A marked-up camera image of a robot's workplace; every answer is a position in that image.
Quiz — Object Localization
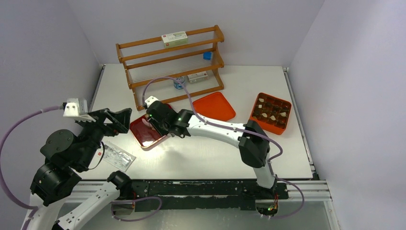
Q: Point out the orange box lid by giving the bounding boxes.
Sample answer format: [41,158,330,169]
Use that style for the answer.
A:
[192,92,236,121]

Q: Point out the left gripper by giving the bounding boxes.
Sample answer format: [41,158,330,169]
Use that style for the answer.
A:
[77,106,132,168]

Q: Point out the white red small box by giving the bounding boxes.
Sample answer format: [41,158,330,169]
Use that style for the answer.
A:
[187,71,209,84]

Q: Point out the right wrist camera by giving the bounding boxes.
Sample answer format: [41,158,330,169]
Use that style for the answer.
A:
[144,96,159,108]

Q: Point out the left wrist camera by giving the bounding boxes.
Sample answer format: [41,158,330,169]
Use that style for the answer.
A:
[63,98,96,122]

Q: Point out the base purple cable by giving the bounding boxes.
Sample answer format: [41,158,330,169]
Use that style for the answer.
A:
[110,197,162,222]

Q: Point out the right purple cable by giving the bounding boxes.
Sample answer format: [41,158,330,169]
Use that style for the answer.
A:
[142,77,305,219]

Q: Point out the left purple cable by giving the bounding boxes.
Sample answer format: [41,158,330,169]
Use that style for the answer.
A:
[0,106,66,230]

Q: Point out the blue lidded jar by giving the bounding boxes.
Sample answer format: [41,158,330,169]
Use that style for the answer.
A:
[173,76,185,89]

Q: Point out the blue cube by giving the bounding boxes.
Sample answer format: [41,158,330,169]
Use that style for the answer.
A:
[203,52,213,60]

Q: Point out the clear plastic bag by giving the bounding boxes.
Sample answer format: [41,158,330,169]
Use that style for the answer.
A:
[102,141,136,172]

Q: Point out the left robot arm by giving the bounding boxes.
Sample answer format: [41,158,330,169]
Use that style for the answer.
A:
[22,103,133,230]

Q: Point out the wooden three-tier shelf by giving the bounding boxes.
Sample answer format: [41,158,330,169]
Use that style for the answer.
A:
[115,25,225,111]

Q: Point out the orange compartment box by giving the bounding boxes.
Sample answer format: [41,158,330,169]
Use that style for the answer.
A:
[249,92,292,135]

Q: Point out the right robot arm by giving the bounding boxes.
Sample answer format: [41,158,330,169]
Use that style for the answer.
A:
[144,97,277,198]

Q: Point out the dark red tray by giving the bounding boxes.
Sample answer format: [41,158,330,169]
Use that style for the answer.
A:
[130,112,170,151]

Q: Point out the black base frame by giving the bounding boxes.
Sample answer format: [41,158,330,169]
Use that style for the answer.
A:
[107,171,288,212]

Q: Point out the white green box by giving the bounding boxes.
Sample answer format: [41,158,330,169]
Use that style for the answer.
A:
[161,31,188,48]

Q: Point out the pink tongs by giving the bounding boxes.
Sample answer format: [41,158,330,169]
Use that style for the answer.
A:
[142,118,156,130]

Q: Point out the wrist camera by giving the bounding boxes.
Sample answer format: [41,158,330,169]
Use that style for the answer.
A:
[63,98,96,122]
[144,96,159,108]

